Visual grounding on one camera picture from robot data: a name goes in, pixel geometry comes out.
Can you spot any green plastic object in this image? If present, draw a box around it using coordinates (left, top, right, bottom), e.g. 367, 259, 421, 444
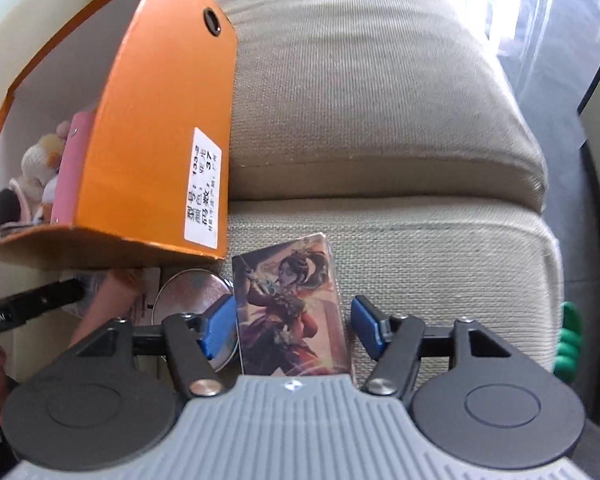
553, 301, 584, 382

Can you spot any orange cardboard box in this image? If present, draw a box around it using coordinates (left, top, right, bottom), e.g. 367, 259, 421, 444
0, 0, 239, 269

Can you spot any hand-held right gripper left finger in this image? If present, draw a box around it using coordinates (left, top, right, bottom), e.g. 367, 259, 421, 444
69, 294, 238, 397

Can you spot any white knitted plush toy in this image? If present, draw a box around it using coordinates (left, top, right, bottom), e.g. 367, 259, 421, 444
0, 119, 73, 227

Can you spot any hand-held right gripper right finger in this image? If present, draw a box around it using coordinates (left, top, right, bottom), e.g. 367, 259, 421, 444
350, 294, 552, 397

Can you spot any pink sausage stick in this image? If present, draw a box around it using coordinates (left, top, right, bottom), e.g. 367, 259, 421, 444
69, 270, 148, 348

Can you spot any beige fabric sofa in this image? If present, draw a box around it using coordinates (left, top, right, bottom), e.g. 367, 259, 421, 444
0, 0, 566, 376

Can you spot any pink flat box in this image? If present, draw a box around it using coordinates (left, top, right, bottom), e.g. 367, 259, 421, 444
50, 109, 100, 227

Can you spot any printed figure card pack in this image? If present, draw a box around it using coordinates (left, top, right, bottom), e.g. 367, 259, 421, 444
231, 232, 355, 377

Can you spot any round silver mirror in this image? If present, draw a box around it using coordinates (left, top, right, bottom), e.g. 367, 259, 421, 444
151, 269, 242, 373

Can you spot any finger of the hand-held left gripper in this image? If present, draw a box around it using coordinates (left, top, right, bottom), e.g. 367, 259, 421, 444
10, 279, 87, 318

